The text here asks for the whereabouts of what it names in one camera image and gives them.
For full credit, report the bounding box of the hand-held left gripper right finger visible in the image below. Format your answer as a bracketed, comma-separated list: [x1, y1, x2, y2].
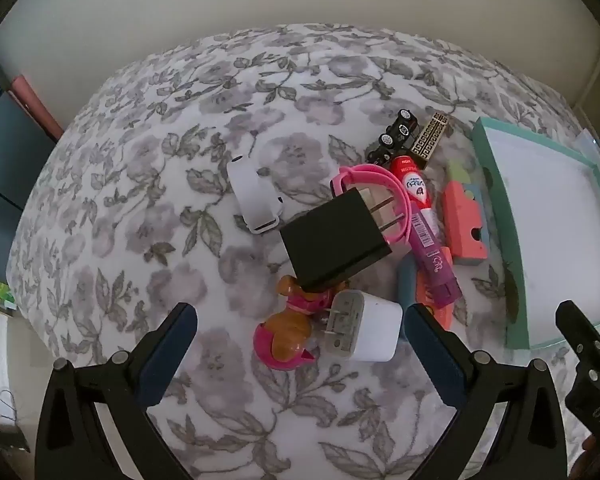
[405, 304, 568, 480]

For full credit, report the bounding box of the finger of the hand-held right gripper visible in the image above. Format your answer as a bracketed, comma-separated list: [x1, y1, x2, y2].
[555, 301, 600, 383]

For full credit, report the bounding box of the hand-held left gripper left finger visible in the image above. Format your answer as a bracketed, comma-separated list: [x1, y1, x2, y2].
[35, 302, 198, 480]

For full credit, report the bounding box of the white charger plug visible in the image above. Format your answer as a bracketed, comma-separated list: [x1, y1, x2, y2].
[321, 289, 404, 363]

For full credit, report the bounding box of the purple pink tube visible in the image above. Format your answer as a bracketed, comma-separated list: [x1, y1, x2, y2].
[410, 207, 462, 307]

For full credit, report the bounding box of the teal box with white inside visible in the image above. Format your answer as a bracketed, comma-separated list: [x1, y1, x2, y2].
[470, 116, 600, 350]

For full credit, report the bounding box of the brown and pink toy dog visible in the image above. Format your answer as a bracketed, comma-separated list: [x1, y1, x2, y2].
[253, 275, 351, 372]

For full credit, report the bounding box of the coral foam block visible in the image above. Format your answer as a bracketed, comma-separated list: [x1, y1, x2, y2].
[441, 180, 487, 266]

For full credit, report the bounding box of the black charger plug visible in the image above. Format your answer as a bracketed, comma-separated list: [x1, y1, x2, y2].
[279, 187, 406, 293]

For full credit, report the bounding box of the red and silver tube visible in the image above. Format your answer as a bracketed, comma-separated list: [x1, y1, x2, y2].
[389, 155, 438, 226]

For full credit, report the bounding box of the pink wristband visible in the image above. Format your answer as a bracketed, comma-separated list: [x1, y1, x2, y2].
[329, 162, 416, 251]

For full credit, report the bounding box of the gold black patterned lighter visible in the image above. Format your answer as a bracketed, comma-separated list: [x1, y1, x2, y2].
[410, 112, 451, 168]

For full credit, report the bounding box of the black toy truck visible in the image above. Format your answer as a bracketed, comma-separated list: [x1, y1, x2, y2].
[366, 108, 421, 166]

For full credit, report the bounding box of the orange plastic toy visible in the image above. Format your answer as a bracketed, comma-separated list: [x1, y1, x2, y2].
[412, 270, 453, 331]

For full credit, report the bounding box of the grey blue plastic piece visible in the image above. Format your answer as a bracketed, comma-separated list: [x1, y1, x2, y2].
[397, 255, 421, 341]

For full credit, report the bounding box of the white plastic container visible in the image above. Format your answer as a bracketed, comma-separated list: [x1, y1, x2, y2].
[577, 127, 600, 158]

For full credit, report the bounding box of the floral printed blanket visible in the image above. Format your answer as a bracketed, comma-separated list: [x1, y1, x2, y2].
[5, 22, 600, 480]

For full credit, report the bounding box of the dark cabinet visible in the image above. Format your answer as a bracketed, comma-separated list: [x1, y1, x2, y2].
[0, 50, 56, 286]

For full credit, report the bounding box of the pink bar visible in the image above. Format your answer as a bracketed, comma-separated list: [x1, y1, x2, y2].
[7, 74, 66, 143]

